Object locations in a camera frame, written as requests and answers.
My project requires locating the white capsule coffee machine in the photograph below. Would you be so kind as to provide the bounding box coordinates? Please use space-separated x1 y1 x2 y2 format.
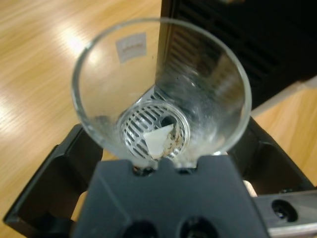
155 0 317 117

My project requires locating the silver slotted drip tray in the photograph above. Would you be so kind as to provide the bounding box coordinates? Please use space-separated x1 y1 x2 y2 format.
121 89 189 159

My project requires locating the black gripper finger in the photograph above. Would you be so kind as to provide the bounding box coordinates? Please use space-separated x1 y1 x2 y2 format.
3 124 104 232
227 117 315 198

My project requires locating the clear drinking glass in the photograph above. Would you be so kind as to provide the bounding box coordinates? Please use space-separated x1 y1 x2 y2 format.
71 16 253 166

